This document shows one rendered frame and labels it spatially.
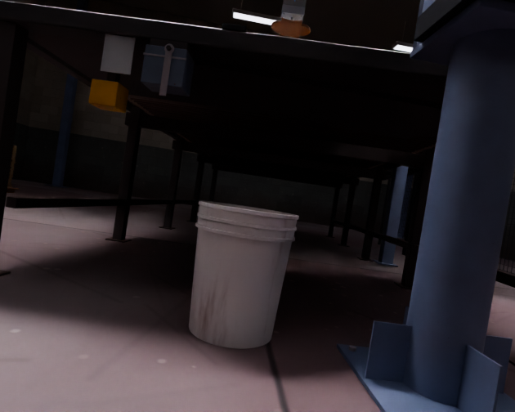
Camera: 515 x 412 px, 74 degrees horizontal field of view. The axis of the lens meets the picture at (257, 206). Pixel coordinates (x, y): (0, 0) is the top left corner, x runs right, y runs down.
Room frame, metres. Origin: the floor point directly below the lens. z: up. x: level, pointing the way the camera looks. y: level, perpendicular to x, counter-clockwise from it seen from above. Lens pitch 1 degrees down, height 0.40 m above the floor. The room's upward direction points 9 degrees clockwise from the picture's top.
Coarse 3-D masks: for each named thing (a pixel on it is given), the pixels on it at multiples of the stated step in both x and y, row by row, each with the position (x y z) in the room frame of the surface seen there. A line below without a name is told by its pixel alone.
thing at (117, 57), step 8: (112, 40) 1.12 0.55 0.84; (120, 40) 1.12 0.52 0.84; (128, 40) 1.12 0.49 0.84; (104, 48) 1.12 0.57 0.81; (112, 48) 1.12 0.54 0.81; (120, 48) 1.12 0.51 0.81; (128, 48) 1.12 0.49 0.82; (104, 56) 1.12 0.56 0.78; (112, 56) 1.12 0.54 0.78; (120, 56) 1.12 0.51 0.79; (128, 56) 1.12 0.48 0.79; (104, 64) 1.12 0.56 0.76; (112, 64) 1.12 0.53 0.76; (120, 64) 1.12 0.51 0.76; (128, 64) 1.12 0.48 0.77; (112, 72) 1.12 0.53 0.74; (120, 72) 1.12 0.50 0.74; (128, 72) 1.12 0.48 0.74
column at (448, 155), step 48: (480, 0) 0.70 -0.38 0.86; (432, 48) 0.89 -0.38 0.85; (480, 48) 0.78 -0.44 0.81; (480, 96) 0.77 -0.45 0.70; (480, 144) 0.76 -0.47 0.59; (432, 192) 0.83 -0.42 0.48; (480, 192) 0.76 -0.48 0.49; (432, 240) 0.81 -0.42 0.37; (480, 240) 0.75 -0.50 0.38; (432, 288) 0.79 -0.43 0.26; (480, 288) 0.76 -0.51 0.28; (384, 336) 0.82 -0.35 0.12; (432, 336) 0.78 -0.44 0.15; (480, 336) 0.76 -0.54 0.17; (384, 384) 0.80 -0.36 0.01; (432, 384) 0.77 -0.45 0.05; (480, 384) 0.70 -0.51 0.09
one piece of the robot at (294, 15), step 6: (288, 0) 1.28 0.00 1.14; (294, 0) 1.28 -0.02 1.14; (300, 0) 1.28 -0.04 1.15; (306, 0) 1.28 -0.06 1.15; (288, 6) 1.28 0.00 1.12; (294, 6) 1.28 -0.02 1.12; (300, 6) 1.28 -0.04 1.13; (282, 12) 1.28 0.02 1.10; (288, 12) 1.28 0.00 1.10; (294, 12) 1.28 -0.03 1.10; (300, 12) 1.28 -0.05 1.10; (288, 18) 1.32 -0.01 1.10; (294, 18) 1.31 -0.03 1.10; (300, 18) 1.31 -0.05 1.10
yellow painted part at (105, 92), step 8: (96, 80) 1.09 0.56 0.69; (104, 80) 1.10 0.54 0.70; (112, 80) 1.13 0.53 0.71; (96, 88) 1.09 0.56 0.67; (104, 88) 1.09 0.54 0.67; (112, 88) 1.09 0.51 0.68; (120, 88) 1.11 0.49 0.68; (96, 96) 1.09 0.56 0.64; (104, 96) 1.09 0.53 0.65; (112, 96) 1.09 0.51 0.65; (120, 96) 1.12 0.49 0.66; (96, 104) 1.10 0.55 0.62; (104, 104) 1.09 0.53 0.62; (112, 104) 1.09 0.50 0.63; (120, 104) 1.12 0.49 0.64
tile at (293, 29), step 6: (282, 18) 1.25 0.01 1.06; (276, 24) 1.29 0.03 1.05; (282, 24) 1.28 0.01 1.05; (288, 24) 1.27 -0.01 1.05; (294, 24) 1.27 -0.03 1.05; (300, 24) 1.26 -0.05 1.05; (276, 30) 1.34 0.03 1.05; (282, 30) 1.33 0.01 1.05; (288, 30) 1.32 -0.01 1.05; (294, 30) 1.31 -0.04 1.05; (300, 30) 1.31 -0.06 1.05; (306, 30) 1.30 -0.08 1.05; (294, 36) 1.36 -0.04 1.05
